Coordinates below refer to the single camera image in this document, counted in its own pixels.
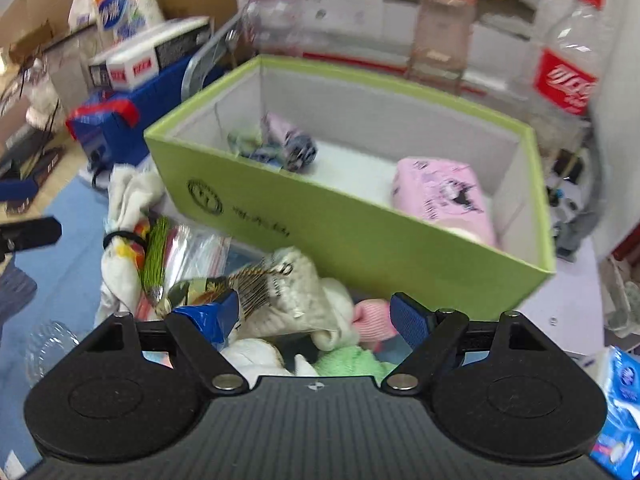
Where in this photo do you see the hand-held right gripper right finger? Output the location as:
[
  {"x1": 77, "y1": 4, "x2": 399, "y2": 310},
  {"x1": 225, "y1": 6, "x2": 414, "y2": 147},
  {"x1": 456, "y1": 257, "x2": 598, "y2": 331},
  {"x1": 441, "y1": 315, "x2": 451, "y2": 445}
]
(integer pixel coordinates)
[{"x1": 381, "y1": 291, "x2": 532, "y2": 395}]

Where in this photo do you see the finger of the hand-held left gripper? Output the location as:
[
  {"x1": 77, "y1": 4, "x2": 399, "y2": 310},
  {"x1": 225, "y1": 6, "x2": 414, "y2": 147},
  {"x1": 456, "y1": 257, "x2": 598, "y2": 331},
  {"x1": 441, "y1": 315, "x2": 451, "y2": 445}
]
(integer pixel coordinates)
[{"x1": 0, "y1": 216, "x2": 63, "y2": 261}]

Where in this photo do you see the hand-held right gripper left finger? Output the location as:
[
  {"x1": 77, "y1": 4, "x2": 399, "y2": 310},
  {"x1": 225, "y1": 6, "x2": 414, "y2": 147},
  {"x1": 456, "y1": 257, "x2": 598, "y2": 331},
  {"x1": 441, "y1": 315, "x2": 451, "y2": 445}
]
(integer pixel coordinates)
[{"x1": 102, "y1": 289, "x2": 249, "y2": 395}]

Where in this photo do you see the pink plush piece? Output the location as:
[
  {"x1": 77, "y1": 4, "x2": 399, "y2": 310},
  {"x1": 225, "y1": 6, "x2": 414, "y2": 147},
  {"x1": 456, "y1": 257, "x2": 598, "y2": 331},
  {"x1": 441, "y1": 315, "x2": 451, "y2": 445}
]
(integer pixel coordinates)
[{"x1": 352, "y1": 299, "x2": 401, "y2": 353}]

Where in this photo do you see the white plush toy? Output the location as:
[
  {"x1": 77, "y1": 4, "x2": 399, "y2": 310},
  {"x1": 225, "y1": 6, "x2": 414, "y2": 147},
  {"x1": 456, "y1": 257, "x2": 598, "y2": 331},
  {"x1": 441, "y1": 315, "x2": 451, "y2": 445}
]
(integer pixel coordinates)
[{"x1": 220, "y1": 337, "x2": 321, "y2": 378}]

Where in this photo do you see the clear zip bag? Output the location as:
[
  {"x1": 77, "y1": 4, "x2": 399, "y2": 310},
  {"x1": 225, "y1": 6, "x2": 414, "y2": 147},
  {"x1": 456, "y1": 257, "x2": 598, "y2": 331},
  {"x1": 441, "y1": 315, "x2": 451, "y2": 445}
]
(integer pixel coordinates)
[{"x1": 160, "y1": 225, "x2": 233, "y2": 291}]

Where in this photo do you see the white sock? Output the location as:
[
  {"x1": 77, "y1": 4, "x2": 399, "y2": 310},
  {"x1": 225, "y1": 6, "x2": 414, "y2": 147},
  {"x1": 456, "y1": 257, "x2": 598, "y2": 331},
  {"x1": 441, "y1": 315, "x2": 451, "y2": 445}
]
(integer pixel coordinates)
[{"x1": 312, "y1": 277, "x2": 361, "y2": 351}]

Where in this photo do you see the light green towel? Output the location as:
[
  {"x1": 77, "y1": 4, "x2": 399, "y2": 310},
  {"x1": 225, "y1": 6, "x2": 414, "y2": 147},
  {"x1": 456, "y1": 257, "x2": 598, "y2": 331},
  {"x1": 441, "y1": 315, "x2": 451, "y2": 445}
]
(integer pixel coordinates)
[{"x1": 315, "y1": 345, "x2": 401, "y2": 378}]

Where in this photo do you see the cream knitted pouch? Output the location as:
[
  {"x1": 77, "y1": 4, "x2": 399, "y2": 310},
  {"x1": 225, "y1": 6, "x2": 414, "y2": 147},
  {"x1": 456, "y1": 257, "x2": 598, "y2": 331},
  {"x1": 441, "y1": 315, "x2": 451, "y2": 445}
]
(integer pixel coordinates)
[{"x1": 235, "y1": 247, "x2": 333, "y2": 336}]

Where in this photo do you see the green fringe bundle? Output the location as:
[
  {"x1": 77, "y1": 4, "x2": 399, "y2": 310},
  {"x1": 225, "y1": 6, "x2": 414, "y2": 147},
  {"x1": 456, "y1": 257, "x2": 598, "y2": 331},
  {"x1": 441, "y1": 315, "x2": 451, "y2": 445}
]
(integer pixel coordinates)
[{"x1": 141, "y1": 216, "x2": 172, "y2": 293}]

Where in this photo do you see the green cardboard box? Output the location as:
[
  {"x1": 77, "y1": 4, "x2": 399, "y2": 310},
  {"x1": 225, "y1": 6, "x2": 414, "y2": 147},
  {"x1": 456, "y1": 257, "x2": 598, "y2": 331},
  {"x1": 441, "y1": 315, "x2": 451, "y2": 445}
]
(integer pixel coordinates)
[{"x1": 144, "y1": 55, "x2": 557, "y2": 311}]

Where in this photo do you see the white printed cloth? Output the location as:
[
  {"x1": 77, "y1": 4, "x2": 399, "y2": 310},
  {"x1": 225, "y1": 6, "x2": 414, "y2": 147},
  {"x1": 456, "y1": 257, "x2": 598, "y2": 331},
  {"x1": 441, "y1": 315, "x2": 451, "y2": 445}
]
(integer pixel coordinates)
[{"x1": 100, "y1": 165, "x2": 166, "y2": 318}]

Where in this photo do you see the blue mat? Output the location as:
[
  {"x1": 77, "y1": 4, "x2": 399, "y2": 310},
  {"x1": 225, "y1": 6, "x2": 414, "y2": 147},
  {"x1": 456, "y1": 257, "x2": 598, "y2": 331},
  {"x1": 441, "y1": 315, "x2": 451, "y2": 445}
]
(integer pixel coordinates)
[{"x1": 0, "y1": 170, "x2": 166, "y2": 461}]

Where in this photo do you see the clear glass cup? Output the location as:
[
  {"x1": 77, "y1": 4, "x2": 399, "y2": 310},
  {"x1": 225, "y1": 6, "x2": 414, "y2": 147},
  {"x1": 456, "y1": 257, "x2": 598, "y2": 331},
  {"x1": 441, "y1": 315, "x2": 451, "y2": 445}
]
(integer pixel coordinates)
[{"x1": 25, "y1": 321, "x2": 88, "y2": 376}]

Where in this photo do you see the pink tissue pack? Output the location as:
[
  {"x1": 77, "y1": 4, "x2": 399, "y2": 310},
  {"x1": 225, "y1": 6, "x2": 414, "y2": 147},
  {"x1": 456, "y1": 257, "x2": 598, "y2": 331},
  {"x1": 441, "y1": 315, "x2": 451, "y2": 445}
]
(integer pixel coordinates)
[{"x1": 391, "y1": 157, "x2": 498, "y2": 248}]

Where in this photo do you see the green blue patterned cloth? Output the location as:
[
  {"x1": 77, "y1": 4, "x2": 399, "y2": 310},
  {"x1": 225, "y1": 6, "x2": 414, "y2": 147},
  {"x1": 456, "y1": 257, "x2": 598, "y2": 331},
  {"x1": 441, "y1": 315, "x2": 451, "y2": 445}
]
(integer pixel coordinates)
[{"x1": 227, "y1": 130, "x2": 281, "y2": 166}]

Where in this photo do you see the blue machine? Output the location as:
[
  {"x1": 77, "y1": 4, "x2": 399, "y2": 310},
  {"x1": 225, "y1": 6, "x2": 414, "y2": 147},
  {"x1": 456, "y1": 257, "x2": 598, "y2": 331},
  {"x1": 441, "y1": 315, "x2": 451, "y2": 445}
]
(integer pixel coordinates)
[{"x1": 66, "y1": 52, "x2": 226, "y2": 161}]

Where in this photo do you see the rolled purple patterned cloth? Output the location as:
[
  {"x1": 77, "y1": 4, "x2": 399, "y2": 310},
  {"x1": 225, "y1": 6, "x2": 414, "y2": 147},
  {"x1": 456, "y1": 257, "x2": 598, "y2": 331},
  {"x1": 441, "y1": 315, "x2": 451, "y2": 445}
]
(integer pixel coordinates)
[{"x1": 262, "y1": 112, "x2": 319, "y2": 171}]

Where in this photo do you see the white box with red labels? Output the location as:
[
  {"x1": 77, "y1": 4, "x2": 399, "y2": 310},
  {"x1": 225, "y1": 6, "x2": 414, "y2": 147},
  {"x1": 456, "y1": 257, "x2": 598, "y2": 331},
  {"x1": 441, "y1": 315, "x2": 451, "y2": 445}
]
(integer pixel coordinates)
[{"x1": 89, "y1": 16, "x2": 213, "y2": 92}]

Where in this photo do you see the blue white tissue pack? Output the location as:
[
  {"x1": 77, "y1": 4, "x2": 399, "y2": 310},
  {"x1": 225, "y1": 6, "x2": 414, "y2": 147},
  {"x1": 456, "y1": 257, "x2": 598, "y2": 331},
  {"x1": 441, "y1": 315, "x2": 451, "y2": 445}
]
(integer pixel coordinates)
[{"x1": 587, "y1": 345, "x2": 640, "y2": 478}]

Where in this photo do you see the white plastic bag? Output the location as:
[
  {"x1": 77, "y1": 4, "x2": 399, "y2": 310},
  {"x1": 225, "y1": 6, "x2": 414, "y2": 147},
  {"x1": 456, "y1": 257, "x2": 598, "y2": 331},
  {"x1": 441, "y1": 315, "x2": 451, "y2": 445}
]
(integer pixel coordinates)
[{"x1": 67, "y1": 0, "x2": 103, "y2": 31}]

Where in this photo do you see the blue orange tissue pack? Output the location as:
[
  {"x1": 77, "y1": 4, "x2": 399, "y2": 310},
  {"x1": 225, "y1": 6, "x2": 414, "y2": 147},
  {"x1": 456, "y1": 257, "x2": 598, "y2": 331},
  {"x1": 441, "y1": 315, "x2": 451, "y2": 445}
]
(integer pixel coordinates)
[{"x1": 95, "y1": 0, "x2": 166, "y2": 46}]

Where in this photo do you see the clear bottle with red label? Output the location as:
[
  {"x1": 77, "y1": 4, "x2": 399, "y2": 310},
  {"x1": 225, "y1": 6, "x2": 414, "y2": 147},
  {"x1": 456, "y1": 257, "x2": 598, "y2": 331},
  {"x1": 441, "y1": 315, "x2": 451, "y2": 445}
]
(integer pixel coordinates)
[{"x1": 520, "y1": 0, "x2": 613, "y2": 126}]

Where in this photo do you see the clear jar with pink lid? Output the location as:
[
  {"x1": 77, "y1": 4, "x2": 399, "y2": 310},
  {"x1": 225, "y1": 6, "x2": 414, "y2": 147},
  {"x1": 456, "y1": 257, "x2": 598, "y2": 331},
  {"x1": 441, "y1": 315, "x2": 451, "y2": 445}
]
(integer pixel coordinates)
[{"x1": 407, "y1": 0, "x2": 481, "y2": 93}]

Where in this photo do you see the clear bottle with red cap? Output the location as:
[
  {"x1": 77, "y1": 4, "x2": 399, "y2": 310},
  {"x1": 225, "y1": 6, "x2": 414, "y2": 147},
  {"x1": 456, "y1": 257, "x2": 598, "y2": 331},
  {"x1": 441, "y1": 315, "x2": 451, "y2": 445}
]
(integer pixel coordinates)
[{"x1": 239, "y1": 0, "x2": 306, "y2": 58}]

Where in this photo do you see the black hair tie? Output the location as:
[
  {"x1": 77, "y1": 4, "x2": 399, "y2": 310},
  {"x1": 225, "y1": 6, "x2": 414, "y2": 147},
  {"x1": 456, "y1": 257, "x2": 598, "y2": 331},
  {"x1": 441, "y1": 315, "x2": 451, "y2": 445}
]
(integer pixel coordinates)
[{"x1": 102, "y1": 230, "x2": 148, "y2": 252}]

